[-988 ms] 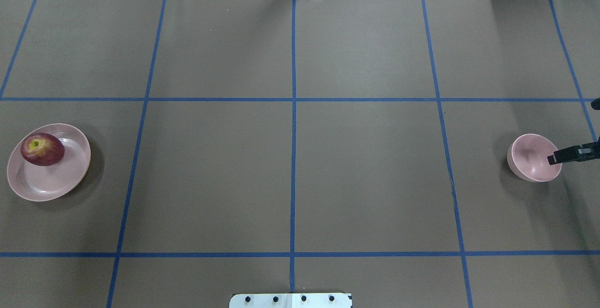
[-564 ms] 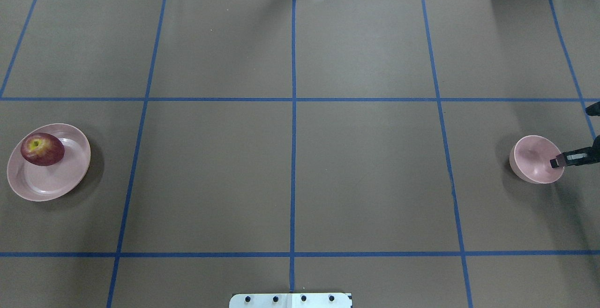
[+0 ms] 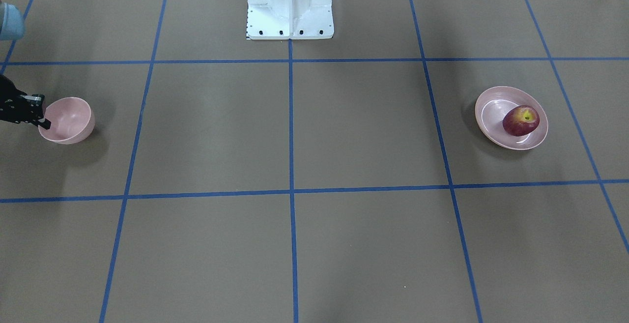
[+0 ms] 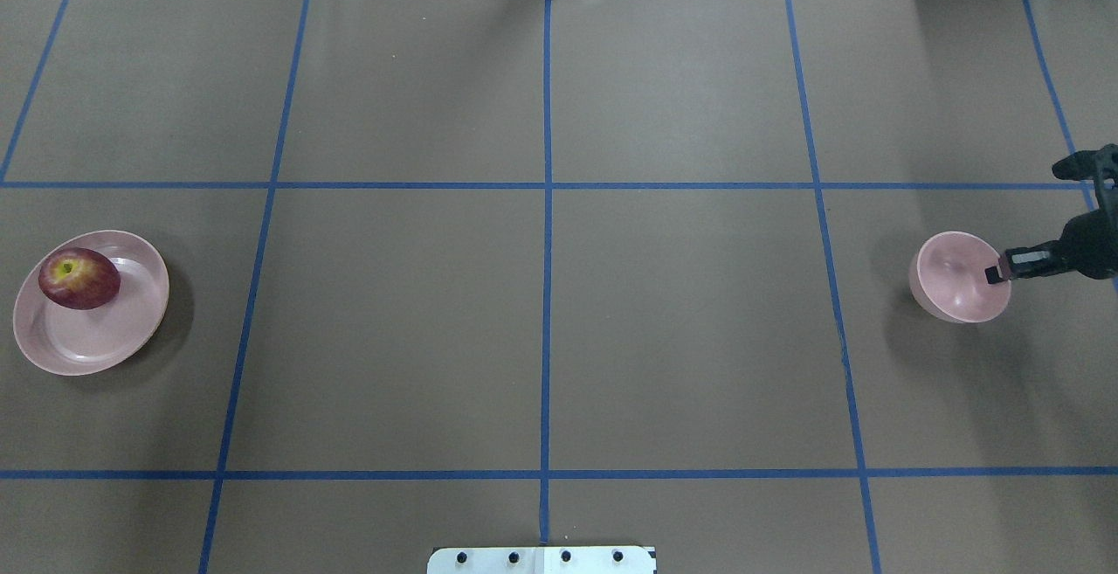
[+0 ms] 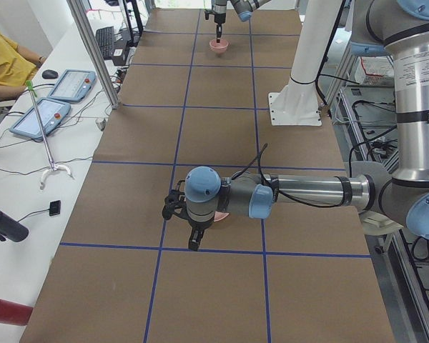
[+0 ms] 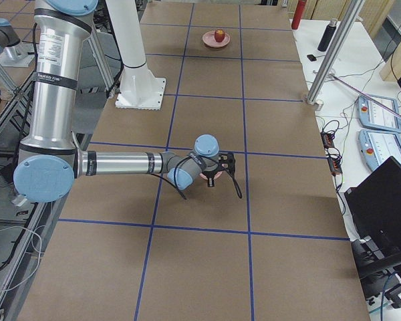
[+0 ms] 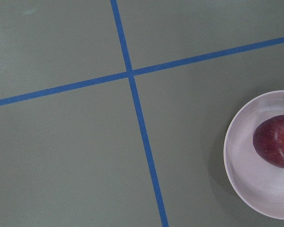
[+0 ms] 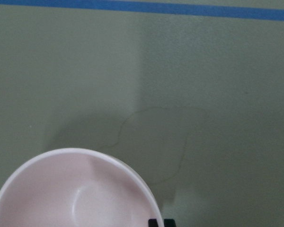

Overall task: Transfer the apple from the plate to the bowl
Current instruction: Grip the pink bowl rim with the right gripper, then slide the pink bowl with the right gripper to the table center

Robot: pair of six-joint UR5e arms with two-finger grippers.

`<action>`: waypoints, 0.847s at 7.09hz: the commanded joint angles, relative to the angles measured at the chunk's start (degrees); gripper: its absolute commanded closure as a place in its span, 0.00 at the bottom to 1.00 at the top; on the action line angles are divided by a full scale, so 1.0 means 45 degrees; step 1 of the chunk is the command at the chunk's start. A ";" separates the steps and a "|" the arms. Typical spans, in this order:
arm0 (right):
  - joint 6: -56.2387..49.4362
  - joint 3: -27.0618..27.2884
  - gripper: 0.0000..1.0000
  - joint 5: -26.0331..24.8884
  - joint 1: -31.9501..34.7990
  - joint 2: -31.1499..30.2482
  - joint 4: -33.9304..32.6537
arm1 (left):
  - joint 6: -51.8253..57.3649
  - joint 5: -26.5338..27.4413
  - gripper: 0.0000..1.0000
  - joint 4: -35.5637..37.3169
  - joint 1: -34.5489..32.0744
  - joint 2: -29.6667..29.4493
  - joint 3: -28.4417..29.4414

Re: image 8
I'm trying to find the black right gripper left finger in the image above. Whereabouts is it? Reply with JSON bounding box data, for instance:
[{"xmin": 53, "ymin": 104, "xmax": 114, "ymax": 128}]
[{"xmin": 148, "ymin": 219, "xmax": 159, "ymax": 227}]

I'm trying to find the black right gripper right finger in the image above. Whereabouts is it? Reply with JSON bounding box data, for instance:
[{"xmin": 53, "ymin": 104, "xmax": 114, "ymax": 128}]
[{"xmin": 164, "ymin": 218, "xmax": 176, "ymax": 227}]

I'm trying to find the pink bowl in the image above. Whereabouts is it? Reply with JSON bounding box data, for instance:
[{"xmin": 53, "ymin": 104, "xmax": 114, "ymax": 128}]
[{"xmin": 0, "ymin": 148, "xmax": 164, "ymax": 227}]

